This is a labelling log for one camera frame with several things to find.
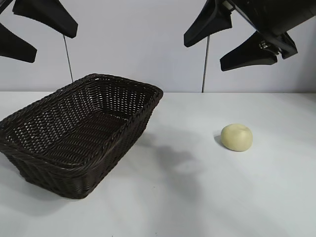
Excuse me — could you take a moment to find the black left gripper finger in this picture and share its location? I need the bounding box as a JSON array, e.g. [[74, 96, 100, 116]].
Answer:
[[12, 0, 79, 39], [0, 23, 38, 64]]

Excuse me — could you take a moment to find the pale yellow egg yolk pastry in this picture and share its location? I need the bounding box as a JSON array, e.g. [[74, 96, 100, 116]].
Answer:
[[220, 123, 254, 152]]

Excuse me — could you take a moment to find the dark brown wicker basket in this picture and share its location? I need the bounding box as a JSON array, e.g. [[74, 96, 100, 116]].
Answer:
[[0, 73, 164, 200]]

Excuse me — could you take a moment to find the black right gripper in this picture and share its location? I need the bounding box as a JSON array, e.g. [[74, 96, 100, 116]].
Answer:
[[183, 0, 316, 72]]

